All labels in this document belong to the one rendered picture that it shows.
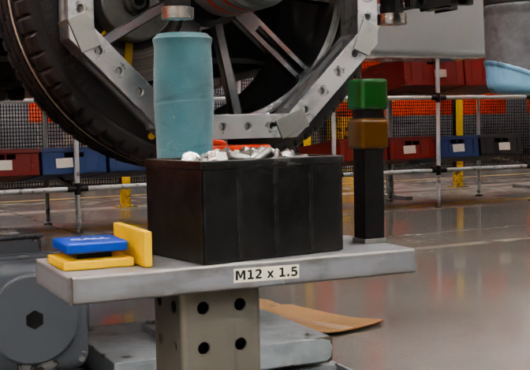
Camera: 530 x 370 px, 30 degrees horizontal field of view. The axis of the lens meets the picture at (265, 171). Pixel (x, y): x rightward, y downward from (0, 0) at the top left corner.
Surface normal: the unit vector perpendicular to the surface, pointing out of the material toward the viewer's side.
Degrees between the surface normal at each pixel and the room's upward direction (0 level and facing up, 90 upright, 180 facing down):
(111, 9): 90
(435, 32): 90
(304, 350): 90
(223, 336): 90
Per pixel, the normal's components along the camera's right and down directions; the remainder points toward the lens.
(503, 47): -0.64, 0.08
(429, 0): -0.91, 0.04
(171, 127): -0.34, 0.10
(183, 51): 0.10, 0.00
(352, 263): 0.42, 0.04
